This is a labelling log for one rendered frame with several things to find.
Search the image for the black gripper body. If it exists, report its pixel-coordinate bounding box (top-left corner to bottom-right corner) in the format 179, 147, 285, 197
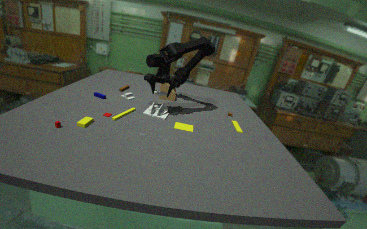
144, 67, 181, 87

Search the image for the small blue block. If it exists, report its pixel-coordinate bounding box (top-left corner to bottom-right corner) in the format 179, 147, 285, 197
94, 93, 106, 99

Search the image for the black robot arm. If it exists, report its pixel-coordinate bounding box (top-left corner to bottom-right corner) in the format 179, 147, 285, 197
146, 36, 216, 84

